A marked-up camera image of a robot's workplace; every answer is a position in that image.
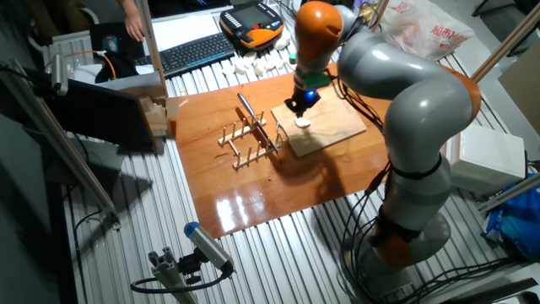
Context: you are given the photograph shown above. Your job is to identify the black camera cable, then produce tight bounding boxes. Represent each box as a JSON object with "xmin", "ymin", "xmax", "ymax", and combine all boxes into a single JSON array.
[{"xmin": 129, "ymin": 263, "xmax": 235, "ymax": 295}]

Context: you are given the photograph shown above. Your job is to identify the small wooden blocks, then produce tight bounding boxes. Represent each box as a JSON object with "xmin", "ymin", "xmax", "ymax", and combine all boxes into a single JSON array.
[{"xmin": 120, "ymin": 84, "xmax": 181, "ymax": 140}]

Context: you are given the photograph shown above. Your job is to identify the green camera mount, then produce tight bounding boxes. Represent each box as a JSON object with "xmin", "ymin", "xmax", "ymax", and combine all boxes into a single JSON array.
[{"xmin": 289, "ymin": 52, "xmax": 332, "ymax": 90}]

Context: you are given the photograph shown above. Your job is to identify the glossy orange wooden board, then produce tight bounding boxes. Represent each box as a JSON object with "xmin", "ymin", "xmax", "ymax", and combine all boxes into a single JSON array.
[{"xmin": 170, "ymin": 62, "xmax": 448, "ymax": 240}]

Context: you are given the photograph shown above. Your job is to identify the blue plastic bag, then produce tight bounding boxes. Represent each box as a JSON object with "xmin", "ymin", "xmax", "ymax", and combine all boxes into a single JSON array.
[{"xmin": 480, "ymin": 173, "xmax": 540, "ymax": 261}]

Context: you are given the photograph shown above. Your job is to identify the wooden post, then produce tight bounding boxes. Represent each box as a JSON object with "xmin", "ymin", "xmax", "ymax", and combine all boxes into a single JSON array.
[{"xmin": 135, "ymin": 0, "xmax": 169, "ymax": 98}]

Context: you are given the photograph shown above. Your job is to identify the aluminium profile bracket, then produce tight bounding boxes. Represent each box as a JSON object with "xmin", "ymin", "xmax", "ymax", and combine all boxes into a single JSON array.
[{"xmin": 147, "ymin": 247, "xmax": 199, "ymax": 304}]

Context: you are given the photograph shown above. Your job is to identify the black mouse pad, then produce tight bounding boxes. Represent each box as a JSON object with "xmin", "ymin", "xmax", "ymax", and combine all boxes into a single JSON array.
[{"xmin": 90, "ymin": 23, "xmax": 144, "ymax": 64}]

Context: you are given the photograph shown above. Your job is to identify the white plastic drawer box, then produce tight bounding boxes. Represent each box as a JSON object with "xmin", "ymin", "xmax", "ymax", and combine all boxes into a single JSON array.
[{"xmin": 446, "ymin": 122, "xmax": 527, "ymax": 196}]

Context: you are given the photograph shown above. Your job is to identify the stainless steel cleaver knife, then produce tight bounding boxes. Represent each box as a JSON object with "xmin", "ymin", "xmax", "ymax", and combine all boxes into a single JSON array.
[{"xmin": 236, "ymin": 92, "xmax": 280, "ymax": 155}]

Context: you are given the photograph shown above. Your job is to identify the black camera clamp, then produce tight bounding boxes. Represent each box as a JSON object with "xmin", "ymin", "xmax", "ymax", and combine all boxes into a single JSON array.
[{"xmin": 176, "ymin": 247, "xmax": 204, "ymax": 285}]

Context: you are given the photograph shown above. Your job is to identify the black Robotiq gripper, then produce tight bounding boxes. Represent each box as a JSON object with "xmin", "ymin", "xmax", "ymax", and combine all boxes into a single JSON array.
[{"xmin": 284, "ymin": 86, "xmax": 321, "ymax": 119}]

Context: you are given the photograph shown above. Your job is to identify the slanted brown frame pole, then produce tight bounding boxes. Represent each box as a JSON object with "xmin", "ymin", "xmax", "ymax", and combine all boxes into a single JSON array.
[{"xmin": 470, "ymin": 2, "xmax": 540, "ymax": 84}]

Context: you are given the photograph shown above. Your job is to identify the large white radish chunk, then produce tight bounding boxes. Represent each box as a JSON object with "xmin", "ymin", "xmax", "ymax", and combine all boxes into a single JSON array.
[{"xmin": 273, "ymin": 28, "xmax": 293, "ymax": 52}]

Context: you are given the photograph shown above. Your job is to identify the wooden peg rack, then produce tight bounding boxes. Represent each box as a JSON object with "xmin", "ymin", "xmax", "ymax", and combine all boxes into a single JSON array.
[{"xmin": 217, "ymin": 110, "xmax": 284, "ymax": 171}]

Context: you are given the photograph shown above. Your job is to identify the orange black teach pendant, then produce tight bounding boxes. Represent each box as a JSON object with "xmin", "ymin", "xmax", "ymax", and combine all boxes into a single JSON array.
[{"xmin": 219, "ymin": 0, "xmax": 285, "ymax": 52}]

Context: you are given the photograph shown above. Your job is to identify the person's forearm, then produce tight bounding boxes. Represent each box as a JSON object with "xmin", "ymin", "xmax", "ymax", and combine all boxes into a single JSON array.
[{"xmin": 117, "ymin": 0, "xmax": 138, "ymax": 18}]

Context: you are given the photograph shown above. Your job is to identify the brown cardboard panel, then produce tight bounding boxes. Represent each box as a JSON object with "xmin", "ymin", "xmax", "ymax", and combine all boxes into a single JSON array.
[{"xmin": 497, "ymin": 40, "xmax": 540, "ymax": 137}]

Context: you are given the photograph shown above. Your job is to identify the slanted aluminium beam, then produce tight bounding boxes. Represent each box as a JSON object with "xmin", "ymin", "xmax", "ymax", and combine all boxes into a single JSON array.
[{"xmin": 0, "ymin": 58, "xmax": 122, "ymax": 231}]

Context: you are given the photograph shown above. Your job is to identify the white plastic bag red print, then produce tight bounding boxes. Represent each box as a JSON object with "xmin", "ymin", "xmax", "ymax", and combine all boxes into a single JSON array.
[{"xmin": 377, "ymin": 0, "xmax": 476, "ymax": 63}]

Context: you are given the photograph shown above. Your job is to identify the black monitor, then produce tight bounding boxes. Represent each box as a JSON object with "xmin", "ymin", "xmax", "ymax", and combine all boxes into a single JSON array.
[{"xmin": 41, "ymin": 78, "xmax": 156, "ymax": 153}]

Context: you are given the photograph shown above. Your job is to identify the person's hand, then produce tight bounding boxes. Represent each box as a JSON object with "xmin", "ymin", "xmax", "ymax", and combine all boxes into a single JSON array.
[{"xmin": 124, "ymin": 12, "xmax": 146, "ymax": 43}]

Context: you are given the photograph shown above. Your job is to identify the bamboo cutting board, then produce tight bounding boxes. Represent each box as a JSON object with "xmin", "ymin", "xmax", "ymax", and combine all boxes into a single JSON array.
[{"xmin": 270, "ymin": 90, "xmax": 368, "ymax": 159}]

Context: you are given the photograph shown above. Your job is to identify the black keyboard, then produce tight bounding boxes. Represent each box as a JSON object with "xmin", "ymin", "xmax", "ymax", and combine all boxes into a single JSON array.
[{"xmin": 133, "ymin": 31, "xmax": 236, "ymax": 79}]

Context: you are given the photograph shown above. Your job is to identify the orange cable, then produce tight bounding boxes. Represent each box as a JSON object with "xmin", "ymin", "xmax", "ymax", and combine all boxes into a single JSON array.
[{"xmin": 62, "ymin": 49, "xmax": 117, "ymax": 80}]

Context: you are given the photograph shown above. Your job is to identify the gold foil packet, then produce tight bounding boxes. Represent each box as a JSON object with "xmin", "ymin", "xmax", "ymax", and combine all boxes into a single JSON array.
[{"xmin": 358, "ymin": 3, "xmax": 379, "ymax": 24}]

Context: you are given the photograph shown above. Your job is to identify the short brown frame pole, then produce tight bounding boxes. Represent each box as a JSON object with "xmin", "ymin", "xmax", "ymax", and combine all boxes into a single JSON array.
[{"xmin": 369, "ymin": 0, "xmax": 390, "ymax": 33}]

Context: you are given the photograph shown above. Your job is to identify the grey aluminium rail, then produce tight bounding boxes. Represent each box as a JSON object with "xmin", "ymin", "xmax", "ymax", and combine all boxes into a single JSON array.
[{"xmin": 478, "ymin": 172, "xmax": 540, "ymax": 214}]

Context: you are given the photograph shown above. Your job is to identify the silver camera blue end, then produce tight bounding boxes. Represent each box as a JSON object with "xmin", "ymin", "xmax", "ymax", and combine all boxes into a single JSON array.
[{"xmin": 183, "ymin": 221, "xmax": 235, "ymax": 274}]

